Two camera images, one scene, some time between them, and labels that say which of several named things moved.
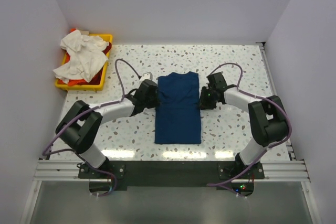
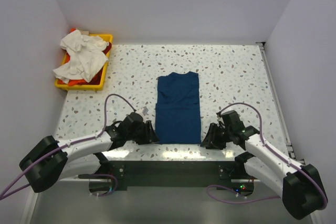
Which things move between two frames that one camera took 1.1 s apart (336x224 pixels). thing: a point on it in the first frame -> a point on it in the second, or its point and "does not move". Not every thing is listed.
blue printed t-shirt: x=178 y=120 does not move
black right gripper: x=205 y=98 -> x=217 y=133
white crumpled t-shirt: x=87 y=55 does not move
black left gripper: x=153 y=96 -> x=143 y=132
